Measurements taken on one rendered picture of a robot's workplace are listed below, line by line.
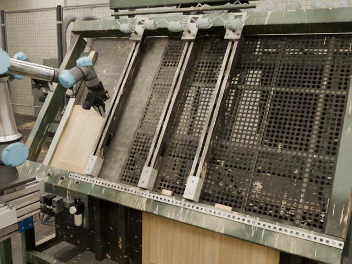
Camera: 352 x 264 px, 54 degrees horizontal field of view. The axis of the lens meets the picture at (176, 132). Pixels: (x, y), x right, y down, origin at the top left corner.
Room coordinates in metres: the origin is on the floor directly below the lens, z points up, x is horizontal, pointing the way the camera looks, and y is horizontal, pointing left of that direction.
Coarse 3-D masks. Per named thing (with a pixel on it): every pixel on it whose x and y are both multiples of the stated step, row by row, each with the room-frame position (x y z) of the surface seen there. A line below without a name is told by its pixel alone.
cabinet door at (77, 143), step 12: (72, 120) 2.50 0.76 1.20; (84, 120) 2.45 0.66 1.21; (96, 120) 2.40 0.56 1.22; (72, 132) 2.44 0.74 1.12; (84, 132) 2.39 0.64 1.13; (96, 132) 2.34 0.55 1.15; (60, 144) 2.42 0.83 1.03; (72, 144) 2.38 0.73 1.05; (84, 144) 2.33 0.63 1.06; (60, 156) 2.36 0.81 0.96; (72, 156) 2.32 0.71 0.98; (84, 156) 2.27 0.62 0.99; (72, 168) 2.26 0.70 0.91; (84, 168) 2.21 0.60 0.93
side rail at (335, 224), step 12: (348, 96) 1.73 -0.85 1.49; (348, 108) 1.69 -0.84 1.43; (348, 120) 1.66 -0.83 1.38; (348, 132) 1.62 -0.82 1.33; (348, 144) 1.59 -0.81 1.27; (348, 156) 1.56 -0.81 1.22; (336, 168) 1.55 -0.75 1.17; (348, 168) 1.53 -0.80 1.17; (336, 180) 1.52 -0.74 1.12; (348, 180) 1.50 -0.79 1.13; (336, 192) 1.49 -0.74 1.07; (348, 192) 1.47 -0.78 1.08; (336, 204) 1.46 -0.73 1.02; (348, 204) 1.44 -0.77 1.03; (336, 216) 1.43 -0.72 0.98; (348, 216) 1.50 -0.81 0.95; (336, 228) 1.41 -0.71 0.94
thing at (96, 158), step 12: (132, 24) 2.48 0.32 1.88; (132, 36) 2.57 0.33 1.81; (144, 36) 2.60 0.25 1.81; (132, 48) 2.56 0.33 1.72; (144, 48) 2.60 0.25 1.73; (132, 60) 2.49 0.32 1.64; (132, 72) 2.47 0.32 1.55; (120, 84) 2.42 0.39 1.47; (120, 96) 2.36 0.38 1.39; (120, 108) 2.36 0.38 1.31; (108, 120) 2.28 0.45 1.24; (108, 132) 2.25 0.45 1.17; (96, 144) 2.21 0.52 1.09; (108, 144) 2.25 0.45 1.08; (96, 156) 2.16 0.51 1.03; (96, 168) 2.15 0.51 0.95
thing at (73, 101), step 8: (96, 56) 2.79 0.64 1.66; (80, 88) 2.63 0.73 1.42; (80, 96) 2.63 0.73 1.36; (72, 104) 2.56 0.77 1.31; (64, 112) 2.55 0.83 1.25; (64, 120) 2.50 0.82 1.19; (64, 128) 2.49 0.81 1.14; (56, 136) 2.45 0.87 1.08; (56, 144) 2.41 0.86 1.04; (48, 152) 2.40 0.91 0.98; (48, 160) 2.36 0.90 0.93
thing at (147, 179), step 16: (192, 16) 2.42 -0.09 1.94; (192, 32) 2.34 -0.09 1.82; (192, 48) 2.32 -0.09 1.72; (176, 80) 2.23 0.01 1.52; (176, 96) 2.16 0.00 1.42; (176, 112) 2.16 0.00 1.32; (160, 128) 2.08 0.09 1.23; (160, 144) 2.01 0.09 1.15; (160, 160) 2.01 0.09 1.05; (144, 176) 1.93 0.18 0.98
